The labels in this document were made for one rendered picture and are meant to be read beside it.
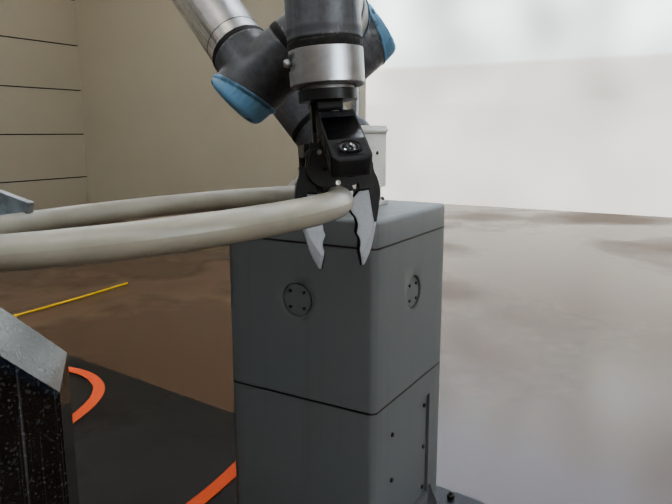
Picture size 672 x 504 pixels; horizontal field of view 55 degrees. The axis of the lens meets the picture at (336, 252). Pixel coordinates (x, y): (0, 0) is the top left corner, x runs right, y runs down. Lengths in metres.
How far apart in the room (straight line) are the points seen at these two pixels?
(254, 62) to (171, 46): 6.36
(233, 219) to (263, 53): 0.39
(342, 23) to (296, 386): 0.96
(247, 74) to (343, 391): 0.80
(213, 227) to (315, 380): 0.99
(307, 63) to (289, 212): 0.24
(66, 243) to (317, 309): 0.95
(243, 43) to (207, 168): 6.01
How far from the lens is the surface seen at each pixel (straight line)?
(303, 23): 0.77
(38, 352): 1.35
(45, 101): 8.01
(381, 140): 1.61
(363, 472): 1.52
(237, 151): 6.65
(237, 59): 0.92
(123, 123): 7.77
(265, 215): 0.56
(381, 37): 1.57
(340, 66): 0.76
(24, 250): 0.55
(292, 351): 1.50
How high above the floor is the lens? 1.03
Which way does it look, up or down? 11 degrees down
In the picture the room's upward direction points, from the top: straight up
